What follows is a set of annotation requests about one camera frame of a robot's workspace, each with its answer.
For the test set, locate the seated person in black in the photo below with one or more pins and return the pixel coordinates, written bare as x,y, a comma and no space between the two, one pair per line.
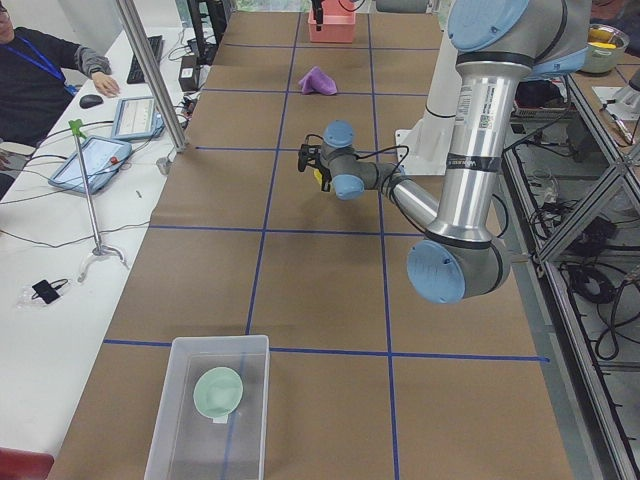
34,89

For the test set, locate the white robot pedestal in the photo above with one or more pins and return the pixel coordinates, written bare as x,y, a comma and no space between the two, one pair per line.
430,138

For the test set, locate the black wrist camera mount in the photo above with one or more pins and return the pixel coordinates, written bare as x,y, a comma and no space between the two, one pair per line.
308,157

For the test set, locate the steel bowl with yellow items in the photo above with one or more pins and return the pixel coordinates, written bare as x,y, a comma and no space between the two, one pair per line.
606,47

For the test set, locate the clear plastic box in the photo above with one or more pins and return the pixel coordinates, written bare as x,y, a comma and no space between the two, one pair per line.
187,445

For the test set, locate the person's hand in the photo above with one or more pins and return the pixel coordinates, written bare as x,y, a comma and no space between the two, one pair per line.
105,84

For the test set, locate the small black device with strap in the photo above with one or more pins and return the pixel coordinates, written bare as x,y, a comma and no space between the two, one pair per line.
47,291

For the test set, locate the pink plastic bin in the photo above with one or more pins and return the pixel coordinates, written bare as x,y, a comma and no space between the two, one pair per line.
335,28

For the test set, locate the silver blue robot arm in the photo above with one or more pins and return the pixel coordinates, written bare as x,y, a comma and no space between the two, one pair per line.
499,44

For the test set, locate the green handled reacher grabber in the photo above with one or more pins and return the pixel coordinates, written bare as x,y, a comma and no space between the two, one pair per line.
101,250

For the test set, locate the purple cloth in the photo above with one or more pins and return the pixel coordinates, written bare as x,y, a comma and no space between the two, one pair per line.
317,81

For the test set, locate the black power adapter box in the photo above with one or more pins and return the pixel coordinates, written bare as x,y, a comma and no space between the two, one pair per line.
189,73

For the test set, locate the aluminium frame post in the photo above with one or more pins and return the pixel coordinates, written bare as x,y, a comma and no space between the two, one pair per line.
141,48

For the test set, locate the mint green bowl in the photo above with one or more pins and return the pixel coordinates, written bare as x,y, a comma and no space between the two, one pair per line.
217,393

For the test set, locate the black computer mouse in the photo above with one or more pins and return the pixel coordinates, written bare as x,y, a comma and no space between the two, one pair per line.
90,100

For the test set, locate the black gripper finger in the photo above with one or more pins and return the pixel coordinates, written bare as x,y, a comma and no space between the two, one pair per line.
325,182
317,11

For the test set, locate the far blue teach pendant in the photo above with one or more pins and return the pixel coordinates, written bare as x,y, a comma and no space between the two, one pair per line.
136,118

